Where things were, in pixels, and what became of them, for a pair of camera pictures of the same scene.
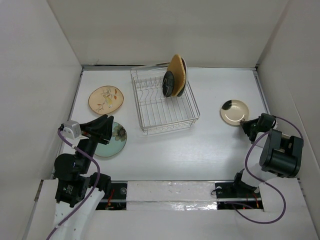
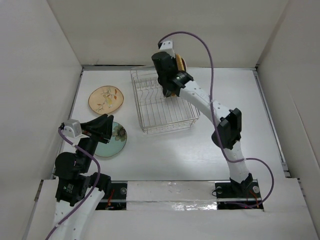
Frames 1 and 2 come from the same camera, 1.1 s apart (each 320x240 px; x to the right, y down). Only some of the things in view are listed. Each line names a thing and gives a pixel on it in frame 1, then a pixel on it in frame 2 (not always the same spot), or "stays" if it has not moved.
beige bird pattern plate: (105, 99) stays
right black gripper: (245, 124) → (174, 60)
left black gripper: (98, 128) stays
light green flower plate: (116, 145) stays
